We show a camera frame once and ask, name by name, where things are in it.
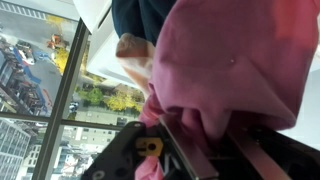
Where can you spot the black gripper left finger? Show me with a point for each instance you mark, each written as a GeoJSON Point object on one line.
{"type": "Point", "coordinates": [190, 150]}

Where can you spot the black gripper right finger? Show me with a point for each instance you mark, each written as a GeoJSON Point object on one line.
{"type": "Point", "coordinates": [256, 156]}

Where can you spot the pink shirt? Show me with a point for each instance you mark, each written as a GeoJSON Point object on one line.
{"type": "Point", "coordinates": [226, 66]}

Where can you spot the beige cloth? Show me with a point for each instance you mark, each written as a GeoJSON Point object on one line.
{"type": "Point", "coordinates": [136, 56]}

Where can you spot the dark blue shirt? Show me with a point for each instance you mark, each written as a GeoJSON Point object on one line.
{"type": "Point", "coordinates": [143, 16]}

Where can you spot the white storage box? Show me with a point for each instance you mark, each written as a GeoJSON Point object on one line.
{"type": "Point", "coordinates": [103, 50]}

